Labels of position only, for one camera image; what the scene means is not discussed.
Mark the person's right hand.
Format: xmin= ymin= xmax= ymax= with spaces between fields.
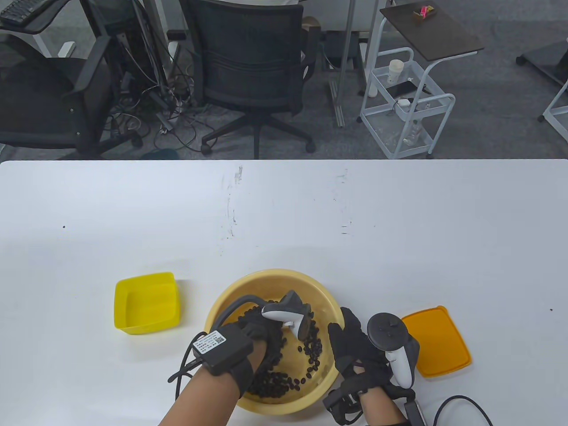
xmin=327 ymin=308 xmax=416 ymax=401

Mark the person's left hand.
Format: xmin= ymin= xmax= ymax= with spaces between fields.
xmin=240 ymin=311 xmax=288 ymax=387

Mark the grey white handheld controller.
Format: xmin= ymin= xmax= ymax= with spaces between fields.
xmin=367 ymin=313 xmax=420 ymax=387
xmin=212 ymin=291 xmax=315 ymax=342

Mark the pile of coffee beans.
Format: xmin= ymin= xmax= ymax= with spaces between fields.
xmin=242 ymin=306 xmax=323 ymax=398

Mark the yellow plastic basin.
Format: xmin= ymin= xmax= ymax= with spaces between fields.
xmin=204 ymin=268 xmax=343 ymax=415

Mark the orange plastic lid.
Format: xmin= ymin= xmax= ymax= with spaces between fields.
xmin=401 ymin=305 xmax=472 ymax=379

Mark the yellow plastic box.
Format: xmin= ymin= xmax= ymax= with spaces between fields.
xmin=114 ymin=272 xmax=180 ymax=335

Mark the person's left forearm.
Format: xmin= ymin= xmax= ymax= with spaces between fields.
xmin=158 ymin=344 xmax=267 ymax=426

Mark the person's right forearm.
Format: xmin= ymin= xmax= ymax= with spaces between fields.
xmin=359 ymin=390 xmax=409 ymax=426

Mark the black labelled wrist box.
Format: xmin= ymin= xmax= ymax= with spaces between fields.
xmin=192 ymin=323 xmax=254 ymax=376
xmin=406 ymin=399 xmax=429 ymax=426

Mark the white rolling cart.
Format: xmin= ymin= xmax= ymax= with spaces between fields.
xmin=359 ymin=47 xmax=456 ymax=159

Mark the clear plastic bottle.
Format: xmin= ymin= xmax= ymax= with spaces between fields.
xmin=402 ymin=119 xmax=423 ymax=147

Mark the white paper cup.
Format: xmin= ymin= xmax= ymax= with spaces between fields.
xmin=387 ymin=59 xmax=405 ymax=86

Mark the black mesh-back office chair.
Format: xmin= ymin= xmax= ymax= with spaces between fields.
xmin=168 ymin=0 xmax=320 ymax=156

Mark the black box under desk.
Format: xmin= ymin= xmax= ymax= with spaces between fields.
xmin=323 ymin=30 xmax=369 ymax=70

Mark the dark brown side table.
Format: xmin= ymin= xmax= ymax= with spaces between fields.
xmin=365 ymin=0 xmax=485 ymax=98

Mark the black padded office chair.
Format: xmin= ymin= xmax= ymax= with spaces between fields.
xmin=0 ymin=35 xmax=143 ymax=160

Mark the black computer tower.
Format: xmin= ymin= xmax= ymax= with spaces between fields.
xmin=82 ymin=0 xmax=149 ymax=96

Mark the black flat base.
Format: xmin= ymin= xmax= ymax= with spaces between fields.
xmin=516 ymin=38 xmax=568 ymax=86

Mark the grey desk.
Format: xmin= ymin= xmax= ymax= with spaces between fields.
xmin=0 ymin=0 xmax=74 ymax=58

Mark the black keyboard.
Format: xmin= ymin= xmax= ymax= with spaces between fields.
xmin=0 ymin=0 xmax=41 ymax=25

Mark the black wrist strap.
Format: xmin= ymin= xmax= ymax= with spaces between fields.
xmin=229 ymin=357 xmax=254 ymax=398

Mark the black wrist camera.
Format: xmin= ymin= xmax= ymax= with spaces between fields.
xmin=323 ymin=384 xmax=365 ymax=426

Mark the black cable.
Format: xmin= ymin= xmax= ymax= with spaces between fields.
xmin=434 ymin=394 xmax=494 ymax=426
xmin=168 ymin=342 xmax=205 ymax=400

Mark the tangle of floor cables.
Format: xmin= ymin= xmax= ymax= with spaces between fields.
xmin=106 ymin=42 xmax=211 ymax=154

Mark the grey metal post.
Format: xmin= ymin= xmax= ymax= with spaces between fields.
xmin=328 ymin=0 xmax=361 ymax=128

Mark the white metal frame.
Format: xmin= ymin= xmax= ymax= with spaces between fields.
xmin=538 ymin=82 xmax=568 ymax=143

